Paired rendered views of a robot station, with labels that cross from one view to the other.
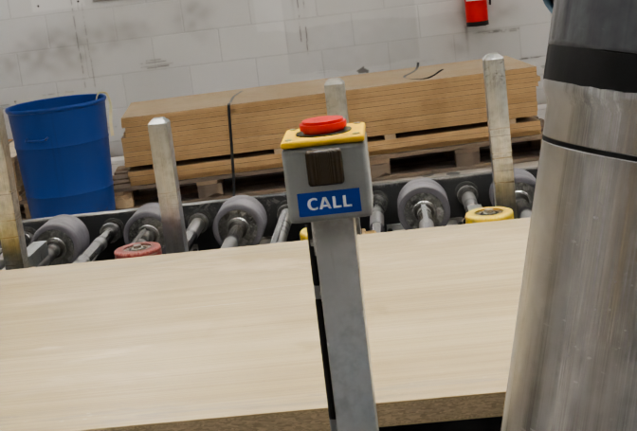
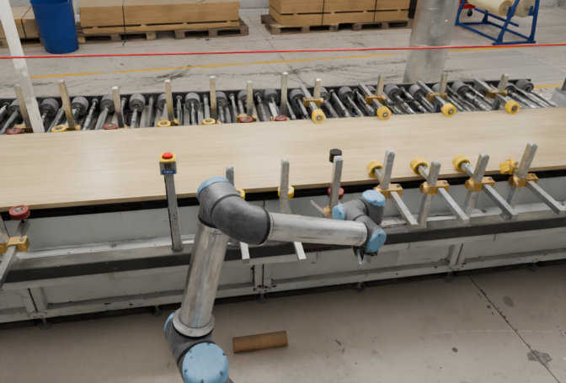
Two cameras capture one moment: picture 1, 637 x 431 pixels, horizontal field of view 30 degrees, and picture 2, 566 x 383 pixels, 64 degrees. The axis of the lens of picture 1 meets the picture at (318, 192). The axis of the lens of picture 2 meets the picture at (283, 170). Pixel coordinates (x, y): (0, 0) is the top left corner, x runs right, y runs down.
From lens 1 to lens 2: 112 cm
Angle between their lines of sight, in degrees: 25
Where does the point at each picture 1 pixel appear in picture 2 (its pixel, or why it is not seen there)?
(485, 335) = (202, 172)
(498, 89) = (212, 86)
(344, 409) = (170, 205)
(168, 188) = (118, 106)
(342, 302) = (170, 187)
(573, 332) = (199, 246)
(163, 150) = (116, 96)
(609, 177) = (203, 232)
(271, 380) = (153, 184)
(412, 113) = (193, 15)
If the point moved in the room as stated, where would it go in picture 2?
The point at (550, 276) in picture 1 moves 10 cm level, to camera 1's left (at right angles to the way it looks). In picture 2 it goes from (197, 239) to (164, 243)
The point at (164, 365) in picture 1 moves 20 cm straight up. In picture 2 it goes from (126, 177) to (120, 143)
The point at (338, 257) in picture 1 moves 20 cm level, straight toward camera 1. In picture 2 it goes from (170, 179) to (172, 207)
